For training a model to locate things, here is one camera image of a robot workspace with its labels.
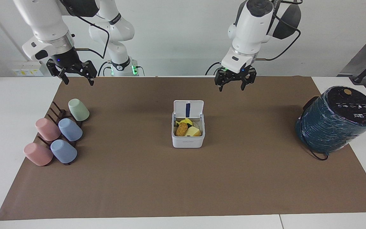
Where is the dark brown cup rack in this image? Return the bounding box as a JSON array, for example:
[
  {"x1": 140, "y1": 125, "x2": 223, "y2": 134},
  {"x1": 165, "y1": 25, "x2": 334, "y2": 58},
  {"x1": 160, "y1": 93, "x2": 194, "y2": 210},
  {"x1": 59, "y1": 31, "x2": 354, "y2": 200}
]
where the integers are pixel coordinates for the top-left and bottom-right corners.
[{"x1": 37, "y1": 101, "x2": 84, "y2": 166}]

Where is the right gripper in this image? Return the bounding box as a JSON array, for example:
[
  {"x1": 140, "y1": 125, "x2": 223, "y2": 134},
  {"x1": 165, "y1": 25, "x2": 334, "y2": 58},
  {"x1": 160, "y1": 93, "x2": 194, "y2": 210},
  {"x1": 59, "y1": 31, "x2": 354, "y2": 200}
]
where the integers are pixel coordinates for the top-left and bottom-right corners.
[{"x1": 46, "y1": 47, "x2": 98, "y2": 86}]

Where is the round appliance wrapped in teal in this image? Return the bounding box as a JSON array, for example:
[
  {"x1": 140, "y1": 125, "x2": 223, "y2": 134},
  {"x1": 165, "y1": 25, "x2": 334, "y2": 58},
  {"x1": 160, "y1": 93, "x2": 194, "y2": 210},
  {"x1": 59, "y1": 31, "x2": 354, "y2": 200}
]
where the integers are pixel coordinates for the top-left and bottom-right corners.
[{"x1": 295, "y1": 86, "x2": 366, "y2": 155}]

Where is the yellow foam block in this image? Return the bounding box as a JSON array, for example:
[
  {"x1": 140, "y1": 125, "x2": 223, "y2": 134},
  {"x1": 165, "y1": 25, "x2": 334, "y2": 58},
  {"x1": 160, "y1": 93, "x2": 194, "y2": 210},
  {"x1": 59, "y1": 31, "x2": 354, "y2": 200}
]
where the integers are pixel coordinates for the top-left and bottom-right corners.
[{"x1": 186, "y1": 126, "x2": 202, "y2": 137}]

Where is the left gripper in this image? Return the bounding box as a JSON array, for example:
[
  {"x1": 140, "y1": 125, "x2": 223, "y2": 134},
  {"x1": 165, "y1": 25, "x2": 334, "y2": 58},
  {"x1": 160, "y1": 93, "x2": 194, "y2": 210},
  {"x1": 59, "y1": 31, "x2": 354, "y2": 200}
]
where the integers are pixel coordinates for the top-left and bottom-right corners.
[{"x1": 214, "y1": 64, "x2": 257, "y2": 92}]

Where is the small white trash can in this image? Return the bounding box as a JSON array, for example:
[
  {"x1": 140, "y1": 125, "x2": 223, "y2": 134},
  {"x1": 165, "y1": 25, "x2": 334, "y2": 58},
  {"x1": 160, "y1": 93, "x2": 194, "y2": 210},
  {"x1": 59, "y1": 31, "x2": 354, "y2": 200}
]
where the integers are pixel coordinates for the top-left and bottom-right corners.
[{"x1": 171, "y1": 100, "x2": 206, "y2": 149}]

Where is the brown crumbed nugget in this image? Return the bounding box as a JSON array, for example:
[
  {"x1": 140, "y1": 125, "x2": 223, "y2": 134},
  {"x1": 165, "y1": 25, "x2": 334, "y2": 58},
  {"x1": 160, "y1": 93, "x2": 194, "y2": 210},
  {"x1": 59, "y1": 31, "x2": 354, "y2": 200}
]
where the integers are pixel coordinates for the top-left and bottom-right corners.
[{"x1": 176, "y1": 123, "x2": 188, "y2": 137}]

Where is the pink cup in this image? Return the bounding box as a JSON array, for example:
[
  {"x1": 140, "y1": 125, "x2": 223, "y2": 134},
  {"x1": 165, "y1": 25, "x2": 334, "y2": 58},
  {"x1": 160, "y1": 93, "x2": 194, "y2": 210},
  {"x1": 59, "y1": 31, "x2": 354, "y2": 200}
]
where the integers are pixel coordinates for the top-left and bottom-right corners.
[
  {"x1": 35, "y1": 118, "x2": 61, "y2": 142},
  {"x1": 24, "y1": 142, "x2": 54, "y2": 166}
]

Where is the green cup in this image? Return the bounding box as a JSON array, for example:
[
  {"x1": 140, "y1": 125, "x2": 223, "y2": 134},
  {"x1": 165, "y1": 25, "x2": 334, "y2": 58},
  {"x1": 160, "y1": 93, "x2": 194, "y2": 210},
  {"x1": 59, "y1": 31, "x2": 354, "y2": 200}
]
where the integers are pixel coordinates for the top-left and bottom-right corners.
[{"x1": 68, "y1": 98, "x2": 90, "y2": 122}]

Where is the white wall socket strip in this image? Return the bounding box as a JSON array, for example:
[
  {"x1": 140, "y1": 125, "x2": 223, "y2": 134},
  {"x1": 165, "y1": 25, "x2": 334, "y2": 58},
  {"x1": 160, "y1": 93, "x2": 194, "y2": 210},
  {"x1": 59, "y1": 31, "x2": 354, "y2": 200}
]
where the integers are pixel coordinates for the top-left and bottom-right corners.
[{"x1": 12, "y1": 63, "x2": 44, "y2": 77}]

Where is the blue cup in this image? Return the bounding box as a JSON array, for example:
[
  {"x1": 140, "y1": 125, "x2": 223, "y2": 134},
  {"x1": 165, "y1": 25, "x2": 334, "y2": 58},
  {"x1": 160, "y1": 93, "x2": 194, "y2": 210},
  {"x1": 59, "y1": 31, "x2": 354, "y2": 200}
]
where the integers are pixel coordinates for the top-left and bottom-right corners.
[
  {"x1": 58, "y1": 118, "x2": 83, "y2": 142},
  {"x1": 50, "y1": 139, "x2": 78, "y2": 164}
]

